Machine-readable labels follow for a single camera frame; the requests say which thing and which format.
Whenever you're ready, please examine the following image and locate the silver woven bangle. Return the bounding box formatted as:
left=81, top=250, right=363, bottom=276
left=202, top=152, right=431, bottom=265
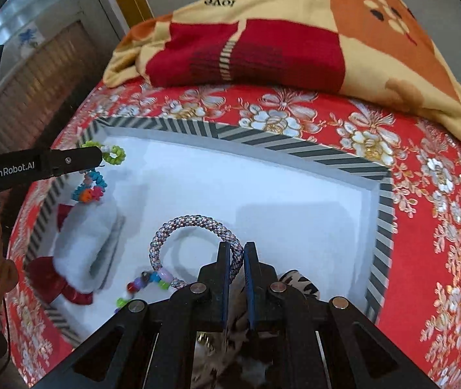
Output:
left=149, top=214, right=244, bottom=289

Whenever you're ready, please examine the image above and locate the multicolour round bead bracelet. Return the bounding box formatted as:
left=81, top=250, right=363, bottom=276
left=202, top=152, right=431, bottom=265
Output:
left=114, top=267, right=175, bottom=313

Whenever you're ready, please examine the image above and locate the green pastel flower bracelet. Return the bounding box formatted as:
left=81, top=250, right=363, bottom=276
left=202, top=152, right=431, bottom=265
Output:
left=70, top=139, right=128, bottom=204

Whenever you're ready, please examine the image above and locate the white fluffy scrunchie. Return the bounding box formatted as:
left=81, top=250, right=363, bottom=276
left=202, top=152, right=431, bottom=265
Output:
left=52, top=198, right=120, bottom=294

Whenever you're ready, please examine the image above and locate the leopard print hair bow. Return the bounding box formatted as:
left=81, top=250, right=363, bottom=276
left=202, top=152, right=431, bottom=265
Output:
left=189, top=268, right=322, bottom=389

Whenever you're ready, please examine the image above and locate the striped white tray box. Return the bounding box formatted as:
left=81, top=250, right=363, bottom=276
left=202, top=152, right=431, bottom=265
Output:
left=43, top=117, right=395, bottom=344

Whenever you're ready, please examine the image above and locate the red velvet bow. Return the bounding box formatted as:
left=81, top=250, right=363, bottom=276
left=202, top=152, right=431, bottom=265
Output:
left=26, top=204, right=95, bottom=306

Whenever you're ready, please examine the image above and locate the red floral tablecloth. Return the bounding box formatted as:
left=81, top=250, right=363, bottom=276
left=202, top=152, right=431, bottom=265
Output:
left=7, top=78, right=461, bottom=388

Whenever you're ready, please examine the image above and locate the red yellow orange blanket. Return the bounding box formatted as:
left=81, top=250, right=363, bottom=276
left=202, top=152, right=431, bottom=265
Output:
left=103, top=0, right=461, bottom=143

